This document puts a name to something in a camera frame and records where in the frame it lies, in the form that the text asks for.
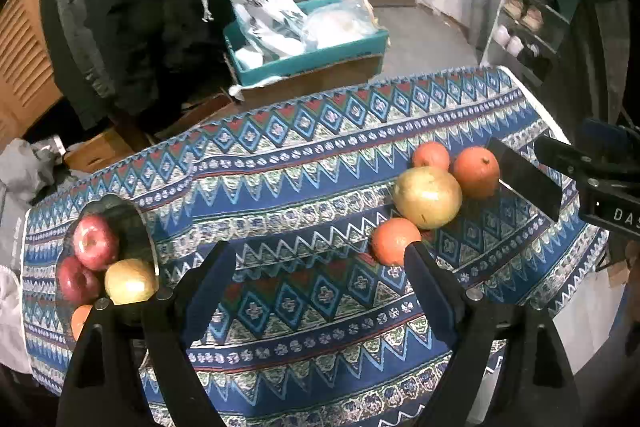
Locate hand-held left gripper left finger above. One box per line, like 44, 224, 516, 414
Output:
56, 241, 238, 427

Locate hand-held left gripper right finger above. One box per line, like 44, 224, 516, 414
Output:
403, 242, 583, 427

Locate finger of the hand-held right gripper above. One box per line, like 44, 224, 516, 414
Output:
534, 136, 601, 188
580, 119, 640, 164

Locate small orange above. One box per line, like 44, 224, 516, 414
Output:
411, 142, 451, 172
371, 218, 423, 267

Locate yellow apple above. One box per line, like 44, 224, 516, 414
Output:
104, 258, 158, 305

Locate large orange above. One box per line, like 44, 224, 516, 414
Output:
452, 147, 502, 200
70, 304, 96, 340

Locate yellow-green apple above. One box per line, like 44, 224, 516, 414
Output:
391, 166, 463, 230

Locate clear glass bowl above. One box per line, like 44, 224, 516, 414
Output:
55, 199, 161, 348

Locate red apple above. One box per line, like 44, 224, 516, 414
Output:
73, 215, 121, 271
56, 255, 103, 305

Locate dark hanging garment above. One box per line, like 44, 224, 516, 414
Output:
570, 0, 640, 132

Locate patterned blue tablecloth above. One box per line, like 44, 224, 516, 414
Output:
20, 66, 611, 427

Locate wooden drawer box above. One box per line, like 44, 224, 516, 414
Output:
62, 127, 151, 175

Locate white cloth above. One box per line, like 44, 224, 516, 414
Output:
0, 187, 33, 375

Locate grey clothes heap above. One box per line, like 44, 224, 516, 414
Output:
0, 137, 68, 208

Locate brown cardboard box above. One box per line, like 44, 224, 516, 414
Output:
227, 54, 383, 108

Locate teal plastic bin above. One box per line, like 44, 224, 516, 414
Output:
223, 0, 391, 86

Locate clear plastic bag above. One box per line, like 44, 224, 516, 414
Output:
300, 0, 378, 52

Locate black hooded coat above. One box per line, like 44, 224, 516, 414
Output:
37, 0, 236, 130

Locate wooden louvered wardrobe doors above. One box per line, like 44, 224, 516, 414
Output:
0, 0, 66, 148

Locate grey jacket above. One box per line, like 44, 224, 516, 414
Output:
52, 0, 116, 98

